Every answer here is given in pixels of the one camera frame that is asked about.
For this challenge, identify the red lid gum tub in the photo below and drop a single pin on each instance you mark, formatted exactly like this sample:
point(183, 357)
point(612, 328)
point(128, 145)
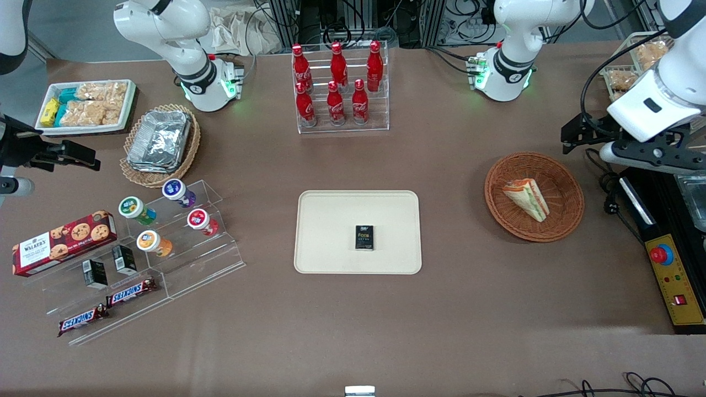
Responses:
point(197, 219)

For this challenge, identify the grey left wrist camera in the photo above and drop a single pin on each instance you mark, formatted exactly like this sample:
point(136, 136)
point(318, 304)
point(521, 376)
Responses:
point(612, 154)

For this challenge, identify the light oval wicker basket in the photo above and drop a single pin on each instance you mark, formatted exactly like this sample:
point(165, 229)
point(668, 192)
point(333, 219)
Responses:
point(190, 149)

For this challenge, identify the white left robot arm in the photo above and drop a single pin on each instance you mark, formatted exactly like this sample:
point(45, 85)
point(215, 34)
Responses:
point(515, 33)

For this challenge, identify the triangular wrapped sandwich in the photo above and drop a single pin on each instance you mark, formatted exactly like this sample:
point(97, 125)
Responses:
point(527, 198)

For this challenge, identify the teal snack packet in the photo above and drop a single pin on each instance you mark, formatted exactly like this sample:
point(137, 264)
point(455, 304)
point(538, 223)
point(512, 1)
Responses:
point(60, 116)
point(67, 95)

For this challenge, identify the red Coca-Cola bottle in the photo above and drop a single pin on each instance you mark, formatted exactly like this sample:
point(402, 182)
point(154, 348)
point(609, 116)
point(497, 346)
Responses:
point(301, 69)
point(338, 66)
point(305, 107)
point(335, 106)
point(359, 105)
point(375, 66)

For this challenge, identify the rice cracker pack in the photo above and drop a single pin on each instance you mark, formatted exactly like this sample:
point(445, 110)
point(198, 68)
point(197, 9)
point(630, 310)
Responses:
point(83, 113)
point(113, 112)
point(102, 91)

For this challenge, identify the small black printed box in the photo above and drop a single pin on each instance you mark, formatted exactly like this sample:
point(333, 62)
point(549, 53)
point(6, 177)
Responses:
point(364, 237)

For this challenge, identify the green lid gum tub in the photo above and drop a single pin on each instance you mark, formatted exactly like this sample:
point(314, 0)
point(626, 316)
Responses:
point(131, 207)

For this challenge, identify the purple lid gum tub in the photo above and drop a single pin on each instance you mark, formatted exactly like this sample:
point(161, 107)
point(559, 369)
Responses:
point(174, 189)

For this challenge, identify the small black carton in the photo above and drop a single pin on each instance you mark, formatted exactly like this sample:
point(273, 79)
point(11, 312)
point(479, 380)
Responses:
point(124, 259)
point(95, 274)

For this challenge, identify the stack of foil trays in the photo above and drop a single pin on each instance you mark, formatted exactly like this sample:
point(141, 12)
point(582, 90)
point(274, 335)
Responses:
point(159, 140)

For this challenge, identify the red Walkers cookie box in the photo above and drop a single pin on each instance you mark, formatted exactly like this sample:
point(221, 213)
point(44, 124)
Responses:
point(60, 245)

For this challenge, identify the beige plastic tray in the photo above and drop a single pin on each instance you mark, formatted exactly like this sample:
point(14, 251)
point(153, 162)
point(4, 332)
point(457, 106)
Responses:
point(331, 220)

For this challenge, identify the dark board under snack tray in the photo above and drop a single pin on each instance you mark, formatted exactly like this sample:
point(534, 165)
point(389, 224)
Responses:
point(134, 113)

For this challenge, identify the white rectangular snack tray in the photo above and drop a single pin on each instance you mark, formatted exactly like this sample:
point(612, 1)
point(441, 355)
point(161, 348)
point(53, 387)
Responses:
point(47, 129)

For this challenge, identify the yellow emergency stop control box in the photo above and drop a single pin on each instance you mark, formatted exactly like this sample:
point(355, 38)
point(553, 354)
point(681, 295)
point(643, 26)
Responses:
point(675, 281)

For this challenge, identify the Snickers chocolate bar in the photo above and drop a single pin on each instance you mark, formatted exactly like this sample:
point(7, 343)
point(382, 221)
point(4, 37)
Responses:
point(83, 320)
point(131, 293)

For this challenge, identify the clear acrylic bottle rack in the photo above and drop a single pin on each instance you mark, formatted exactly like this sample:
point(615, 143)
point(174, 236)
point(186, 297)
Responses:
point(380, 110)

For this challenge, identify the brown round wicker basket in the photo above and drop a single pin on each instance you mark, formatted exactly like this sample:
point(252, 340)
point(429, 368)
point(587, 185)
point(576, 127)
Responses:
point(565, 190)

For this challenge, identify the fried snack pack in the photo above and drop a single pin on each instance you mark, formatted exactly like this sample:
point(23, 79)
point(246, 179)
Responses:
point(620, 80)
point(651, 54)

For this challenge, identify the orange lid gum tub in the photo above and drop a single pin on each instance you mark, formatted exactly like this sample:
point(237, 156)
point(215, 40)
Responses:
point(148, 241)

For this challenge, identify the white plastic bags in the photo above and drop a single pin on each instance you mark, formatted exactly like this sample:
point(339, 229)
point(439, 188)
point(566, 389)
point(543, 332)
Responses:
point(242, 30)

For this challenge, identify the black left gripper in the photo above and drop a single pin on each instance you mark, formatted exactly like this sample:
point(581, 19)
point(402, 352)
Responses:
point(597, 132)

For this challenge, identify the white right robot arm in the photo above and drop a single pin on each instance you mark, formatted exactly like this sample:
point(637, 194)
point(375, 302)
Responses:
point(165, 25)

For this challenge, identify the black equipment rack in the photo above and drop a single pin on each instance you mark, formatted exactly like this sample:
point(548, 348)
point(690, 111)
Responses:
point(320, 22)

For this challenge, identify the yellow snack packet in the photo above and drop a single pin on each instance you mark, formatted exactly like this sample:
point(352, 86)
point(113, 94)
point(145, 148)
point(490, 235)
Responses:
point(49, 112)

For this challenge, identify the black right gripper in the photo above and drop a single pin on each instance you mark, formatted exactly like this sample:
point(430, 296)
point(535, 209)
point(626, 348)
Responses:
point(21, 148)

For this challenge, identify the clear acrylic tiered stand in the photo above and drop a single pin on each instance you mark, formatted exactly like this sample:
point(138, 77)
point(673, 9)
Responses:
point(209, 256)

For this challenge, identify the clear plastic container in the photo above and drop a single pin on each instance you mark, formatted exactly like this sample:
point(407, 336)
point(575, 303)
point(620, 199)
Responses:
point(695, 201)

